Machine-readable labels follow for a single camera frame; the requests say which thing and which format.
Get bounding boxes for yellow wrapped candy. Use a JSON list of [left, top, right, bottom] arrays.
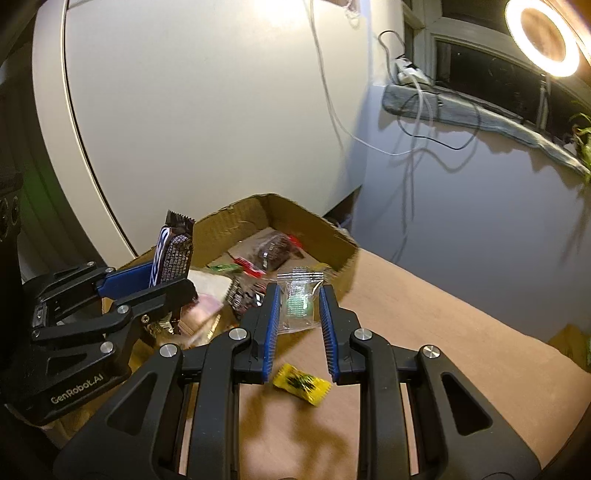
[[272, 363, 332, 407]]

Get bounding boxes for dark window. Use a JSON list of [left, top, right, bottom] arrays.
[[434, 32, 591, 145]]

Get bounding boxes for thick white cable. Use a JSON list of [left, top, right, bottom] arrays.
[[392, 76, 435, 261]]

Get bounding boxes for yellow green bag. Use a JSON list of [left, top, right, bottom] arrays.
[[549, 324, 591, 370]]

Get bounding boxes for ring light stand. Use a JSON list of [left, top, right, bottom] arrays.
[[539, 75, 553, 131]]

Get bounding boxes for cardboard box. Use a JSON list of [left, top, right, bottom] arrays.
[[44, 193, 360, 450]]

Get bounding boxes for green potted plant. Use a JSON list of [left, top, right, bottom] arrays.
[[569, 111, 591, 186]]

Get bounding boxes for grey sill cloth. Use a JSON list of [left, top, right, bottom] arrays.
[[382, 84, 591, 177]]

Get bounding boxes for dark printed snack packet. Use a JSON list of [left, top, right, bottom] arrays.
[[228, 276, 267, 320]]

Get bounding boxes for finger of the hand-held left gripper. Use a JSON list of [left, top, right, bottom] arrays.
[[23, 261, 155, 325], [30, 277, 199, 376]]

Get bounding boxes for clear packet green contents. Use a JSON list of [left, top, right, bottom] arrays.
[[276, 268, 327, 334]]

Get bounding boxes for clear pastry packet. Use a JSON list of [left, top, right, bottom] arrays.
[[178, 270, 237, 350]]

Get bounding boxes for thin white cable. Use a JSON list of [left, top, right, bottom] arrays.
[[308, 0, 409, 156]]

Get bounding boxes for brown chocolate bar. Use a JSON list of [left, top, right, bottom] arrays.
[[143, 210, 195, 337]]

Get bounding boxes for red-print dark snack packet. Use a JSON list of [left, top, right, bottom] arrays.
[[228, 232, 304, 278]]

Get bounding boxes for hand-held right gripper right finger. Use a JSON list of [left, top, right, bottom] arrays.
[[318, 284, 541, 480]]

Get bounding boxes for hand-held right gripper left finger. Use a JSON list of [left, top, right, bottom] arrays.
[[55, 282, 283, 480]]

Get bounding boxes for white power strip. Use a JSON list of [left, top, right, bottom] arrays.
[[394, 58, 435, 87]]

